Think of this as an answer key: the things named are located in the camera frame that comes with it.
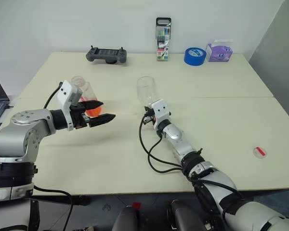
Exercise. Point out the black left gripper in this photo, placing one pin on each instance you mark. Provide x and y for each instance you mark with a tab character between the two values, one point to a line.
78	118

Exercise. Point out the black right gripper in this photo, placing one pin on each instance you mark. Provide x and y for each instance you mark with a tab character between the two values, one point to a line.
149	118

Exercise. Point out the clear plastic cup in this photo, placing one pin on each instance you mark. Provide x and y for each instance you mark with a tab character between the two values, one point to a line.
147	92

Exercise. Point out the clear cup with orange object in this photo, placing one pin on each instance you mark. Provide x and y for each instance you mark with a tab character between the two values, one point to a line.
89	92

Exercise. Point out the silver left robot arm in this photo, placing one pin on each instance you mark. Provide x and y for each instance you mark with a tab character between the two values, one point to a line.
21	134

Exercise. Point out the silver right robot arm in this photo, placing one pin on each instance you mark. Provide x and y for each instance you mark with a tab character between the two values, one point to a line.
207	175

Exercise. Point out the grey handheld remote controller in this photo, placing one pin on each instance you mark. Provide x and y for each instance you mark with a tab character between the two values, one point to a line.
106	55

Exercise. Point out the marker pen set box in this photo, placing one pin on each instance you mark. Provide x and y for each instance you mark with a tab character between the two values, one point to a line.
162	48

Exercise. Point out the blue tape roll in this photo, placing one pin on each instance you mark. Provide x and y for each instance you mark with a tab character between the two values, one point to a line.
193	61

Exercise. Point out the purple tissue box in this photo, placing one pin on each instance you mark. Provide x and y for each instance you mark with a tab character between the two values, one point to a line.
219	55

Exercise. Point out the small red square tag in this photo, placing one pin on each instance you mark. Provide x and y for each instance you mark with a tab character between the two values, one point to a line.
136	206

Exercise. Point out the dark rounded housing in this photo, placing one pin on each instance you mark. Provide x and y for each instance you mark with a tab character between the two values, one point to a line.
125	220
185	216

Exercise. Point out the clear round lid red label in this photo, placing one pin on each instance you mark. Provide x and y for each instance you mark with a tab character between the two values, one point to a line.
259	152

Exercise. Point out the grey partition panel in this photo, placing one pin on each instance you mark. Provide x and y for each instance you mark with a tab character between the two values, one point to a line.
279	43

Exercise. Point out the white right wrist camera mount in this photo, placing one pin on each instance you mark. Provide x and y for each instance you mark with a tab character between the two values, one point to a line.
160	110

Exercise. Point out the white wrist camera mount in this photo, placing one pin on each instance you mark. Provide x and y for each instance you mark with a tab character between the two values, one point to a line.
67	93
160	110

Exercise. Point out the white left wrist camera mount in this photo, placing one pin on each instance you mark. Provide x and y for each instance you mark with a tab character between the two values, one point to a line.
67	93

